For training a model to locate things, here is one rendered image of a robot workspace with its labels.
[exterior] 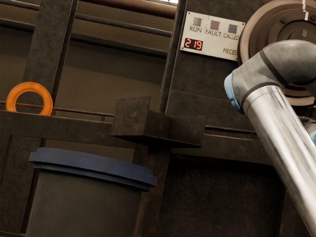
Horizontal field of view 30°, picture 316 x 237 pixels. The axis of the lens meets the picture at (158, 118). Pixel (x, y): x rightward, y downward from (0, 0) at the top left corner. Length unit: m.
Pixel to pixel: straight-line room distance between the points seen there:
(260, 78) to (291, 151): 0.24
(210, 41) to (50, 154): 1.39
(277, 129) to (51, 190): 0.56
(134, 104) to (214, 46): 0.68
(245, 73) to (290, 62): 0.12
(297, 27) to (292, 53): 0.92
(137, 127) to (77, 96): 6.67
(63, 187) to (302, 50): 0.70
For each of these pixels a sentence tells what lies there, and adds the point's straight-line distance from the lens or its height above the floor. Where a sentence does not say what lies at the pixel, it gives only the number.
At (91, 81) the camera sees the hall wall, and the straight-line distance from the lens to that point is 8.68.
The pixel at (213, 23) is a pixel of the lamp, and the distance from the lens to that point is 2.63.
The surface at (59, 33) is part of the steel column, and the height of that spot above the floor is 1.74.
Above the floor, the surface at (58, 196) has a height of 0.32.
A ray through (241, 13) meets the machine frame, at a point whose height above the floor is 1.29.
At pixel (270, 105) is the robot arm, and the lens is 1.50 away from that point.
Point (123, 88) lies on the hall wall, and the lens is 8.64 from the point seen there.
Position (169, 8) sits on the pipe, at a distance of 8.23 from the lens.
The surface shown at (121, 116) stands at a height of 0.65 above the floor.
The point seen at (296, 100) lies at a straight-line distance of 2.48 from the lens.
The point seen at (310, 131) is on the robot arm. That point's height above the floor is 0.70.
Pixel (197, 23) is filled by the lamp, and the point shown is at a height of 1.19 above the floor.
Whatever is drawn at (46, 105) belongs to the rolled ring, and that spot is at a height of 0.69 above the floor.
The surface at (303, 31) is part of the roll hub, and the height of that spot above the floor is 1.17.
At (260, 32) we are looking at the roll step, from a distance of 2.49.
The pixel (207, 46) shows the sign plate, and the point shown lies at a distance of 2.60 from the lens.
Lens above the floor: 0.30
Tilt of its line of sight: 10 degrees up
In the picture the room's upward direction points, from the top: 11 degrees clockwise
